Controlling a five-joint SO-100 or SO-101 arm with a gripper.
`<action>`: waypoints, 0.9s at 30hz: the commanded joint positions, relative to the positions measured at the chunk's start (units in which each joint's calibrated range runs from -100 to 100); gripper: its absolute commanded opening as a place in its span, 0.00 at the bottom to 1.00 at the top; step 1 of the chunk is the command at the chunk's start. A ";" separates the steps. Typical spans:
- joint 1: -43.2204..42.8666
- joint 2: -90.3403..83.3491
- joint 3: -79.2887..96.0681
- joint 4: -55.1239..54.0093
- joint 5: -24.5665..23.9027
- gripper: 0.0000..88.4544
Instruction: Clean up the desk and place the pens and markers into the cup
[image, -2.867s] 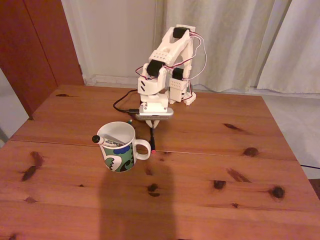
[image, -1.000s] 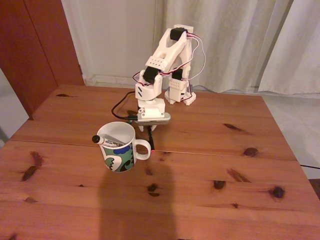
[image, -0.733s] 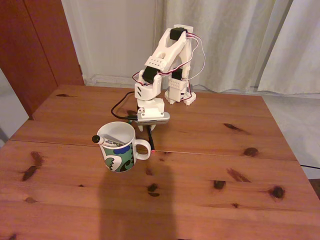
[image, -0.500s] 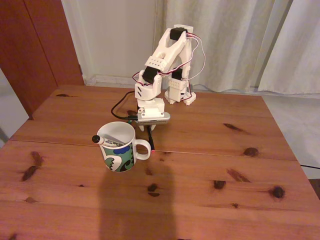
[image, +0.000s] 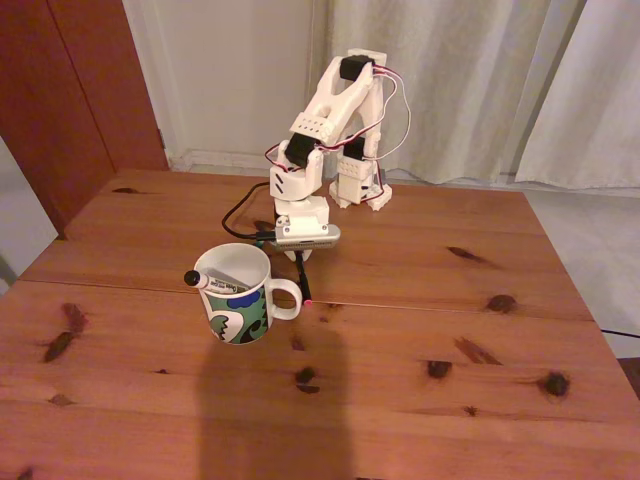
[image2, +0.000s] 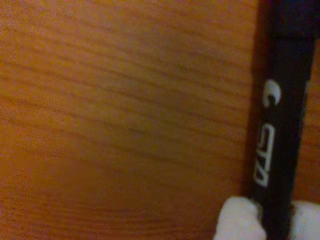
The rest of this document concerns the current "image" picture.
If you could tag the white mug green blue pattern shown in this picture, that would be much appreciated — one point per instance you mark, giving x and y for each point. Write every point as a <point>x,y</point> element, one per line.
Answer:
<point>235,320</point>

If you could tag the dark brown furniture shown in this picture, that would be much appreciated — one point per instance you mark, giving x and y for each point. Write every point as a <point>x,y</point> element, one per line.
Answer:
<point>631,375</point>

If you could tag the black pen red end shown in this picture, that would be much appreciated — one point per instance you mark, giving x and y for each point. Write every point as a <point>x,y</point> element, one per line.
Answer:
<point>303,280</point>

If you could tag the silver camera box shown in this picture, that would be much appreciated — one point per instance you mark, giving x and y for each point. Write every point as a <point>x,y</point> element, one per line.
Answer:
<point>307,239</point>

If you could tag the white marker black cap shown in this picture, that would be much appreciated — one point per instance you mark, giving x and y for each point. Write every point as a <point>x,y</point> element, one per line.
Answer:
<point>210,284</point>

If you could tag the white curtain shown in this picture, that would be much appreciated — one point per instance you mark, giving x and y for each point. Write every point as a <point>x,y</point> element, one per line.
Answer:
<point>600,100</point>
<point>475,100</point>

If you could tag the white furniture panel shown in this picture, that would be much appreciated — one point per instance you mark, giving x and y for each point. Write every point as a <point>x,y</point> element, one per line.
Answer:
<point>20,210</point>

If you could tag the brown wooden door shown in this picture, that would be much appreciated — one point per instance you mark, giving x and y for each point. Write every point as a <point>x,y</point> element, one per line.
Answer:
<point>60,100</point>

